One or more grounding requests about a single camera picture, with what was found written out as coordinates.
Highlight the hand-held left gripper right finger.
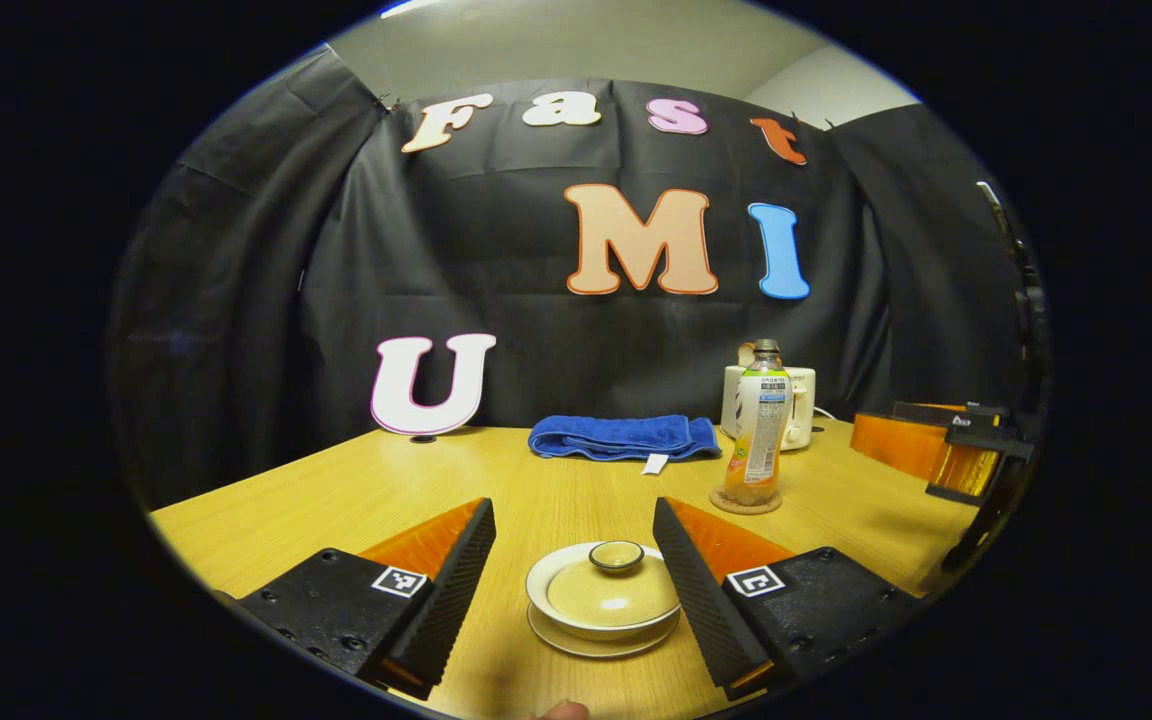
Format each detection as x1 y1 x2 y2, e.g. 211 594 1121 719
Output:
653 497 927 701

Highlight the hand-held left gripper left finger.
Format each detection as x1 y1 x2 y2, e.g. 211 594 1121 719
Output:
236 497 497 701

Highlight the cream teacup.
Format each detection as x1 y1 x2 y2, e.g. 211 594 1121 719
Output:
525 541 683 641

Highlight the round wooden coaster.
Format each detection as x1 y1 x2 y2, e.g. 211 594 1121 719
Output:
709 486 783 516

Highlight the clear plastic water bottle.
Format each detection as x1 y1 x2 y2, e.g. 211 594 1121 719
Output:
723 339 795 506

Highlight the cream toaster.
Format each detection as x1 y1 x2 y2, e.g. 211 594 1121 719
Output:
720 364 817 451

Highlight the cream saucer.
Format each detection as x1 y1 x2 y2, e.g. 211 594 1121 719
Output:
527 600 682 659

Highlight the folded blue towel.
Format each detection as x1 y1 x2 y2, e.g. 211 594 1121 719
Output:
528 414 723 476

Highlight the black backdrop cloth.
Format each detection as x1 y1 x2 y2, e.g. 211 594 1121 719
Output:
106 45 1052 511

